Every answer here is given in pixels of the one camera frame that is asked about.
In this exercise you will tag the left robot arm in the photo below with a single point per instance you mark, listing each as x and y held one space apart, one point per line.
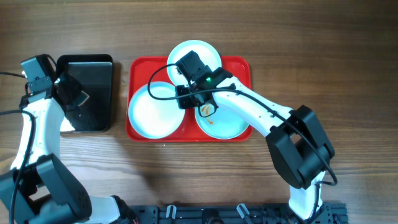
39 188

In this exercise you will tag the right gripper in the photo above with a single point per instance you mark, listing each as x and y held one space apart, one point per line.
185 97

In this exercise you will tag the green brown sponge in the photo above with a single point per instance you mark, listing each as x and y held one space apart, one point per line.
81 99

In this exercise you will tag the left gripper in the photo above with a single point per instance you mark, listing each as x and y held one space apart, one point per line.
66 90

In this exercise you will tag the white plate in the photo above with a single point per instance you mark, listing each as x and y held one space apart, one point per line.
152 117
206 52
219 123

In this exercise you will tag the black metal tray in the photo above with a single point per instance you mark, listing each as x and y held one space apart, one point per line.
94 72

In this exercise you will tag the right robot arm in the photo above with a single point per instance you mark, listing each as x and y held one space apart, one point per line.
299 147

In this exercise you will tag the red plastic tray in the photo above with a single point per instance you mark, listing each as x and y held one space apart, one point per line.
143 67

